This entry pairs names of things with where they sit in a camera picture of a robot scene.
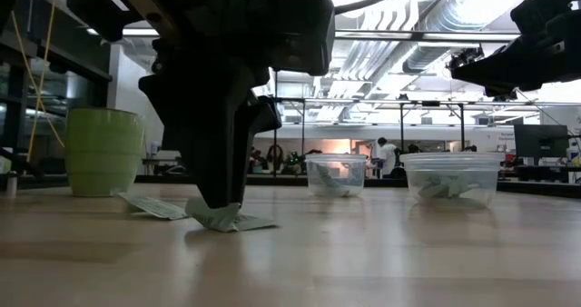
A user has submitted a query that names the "small white bottle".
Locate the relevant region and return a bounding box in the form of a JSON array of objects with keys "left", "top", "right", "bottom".
[{"left": 5, "top": 170, "right": 19, "bottom": 198}]

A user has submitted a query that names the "yellow cable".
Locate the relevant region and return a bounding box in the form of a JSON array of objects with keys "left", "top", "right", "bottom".
[
  {"left": 10, "top": 10, "right": 65, "bottom": 148},
  {"left": 25, "top": 1, "right": 57, "bottom": 163}
]

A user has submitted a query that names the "person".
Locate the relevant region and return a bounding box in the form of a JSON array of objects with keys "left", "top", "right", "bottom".
[{"left": 372, "top": 136, "right": 401, "bottom": 179}]

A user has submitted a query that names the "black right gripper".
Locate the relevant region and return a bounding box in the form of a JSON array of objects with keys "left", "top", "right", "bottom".
[{"left": 450, "top": 23, "right": 581, "bottom": 103}]

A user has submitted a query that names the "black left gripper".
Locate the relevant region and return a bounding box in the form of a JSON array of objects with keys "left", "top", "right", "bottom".
[{"left": 138, "top": 25, "right": 283, "bottom": 210}]

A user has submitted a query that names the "pale green ceramic mug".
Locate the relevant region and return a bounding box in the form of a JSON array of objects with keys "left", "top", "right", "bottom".
[{"left": 64, "top": 107, "right": 146, "bottom": 198}]

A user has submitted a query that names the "clear plastic container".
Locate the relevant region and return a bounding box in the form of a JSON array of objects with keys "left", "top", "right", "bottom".
[
  {"left": 399, "top": 151, "right": 507, "bottom": 208},
  {"left": 304, "top": 153, "right": 369, "bottom": 198}
]

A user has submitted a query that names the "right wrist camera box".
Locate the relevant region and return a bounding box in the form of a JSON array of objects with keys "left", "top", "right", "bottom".
[{"left": 510, "top": 0, "right": 581, "bottom": 35}]

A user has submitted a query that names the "black metal rack frame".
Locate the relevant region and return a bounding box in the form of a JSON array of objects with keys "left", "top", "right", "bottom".
[{"left": 271, "top": 70, "right": 468, "bottom": 178}]

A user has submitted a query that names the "pale green stevia packet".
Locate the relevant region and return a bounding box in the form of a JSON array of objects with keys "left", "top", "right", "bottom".
[
  {"left": 417, "top": 179, "right": 455, "bottom": 200},
  {"left": 184, "top": 196, "right": 279, "bottom": 233},
  {"left": 447, "top": 175, "right": 482, "bottom": 197},
  {"left": 315, "top": 163, "right": 354, "bottom": 197},
  {"left": 116, "top": 192, "right": 189, "bottom": 222}
]

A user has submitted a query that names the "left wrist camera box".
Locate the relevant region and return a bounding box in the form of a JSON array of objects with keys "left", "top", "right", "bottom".
[{"left": 245, "top": 0, "right": 337, "bottom": 77}]

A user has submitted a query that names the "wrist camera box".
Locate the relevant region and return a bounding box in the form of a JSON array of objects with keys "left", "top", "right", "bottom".
[
  {"left": 510, "top": 0, "right": 581, "bottom": 35},
  {"left": 245, "top": 0, "right": 337, "bottom": 77}
]

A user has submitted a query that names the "black computer monitor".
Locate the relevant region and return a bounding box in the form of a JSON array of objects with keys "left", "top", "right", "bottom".
[{"left": 513, "top": 124, "right": 570, "bottom": 166}]

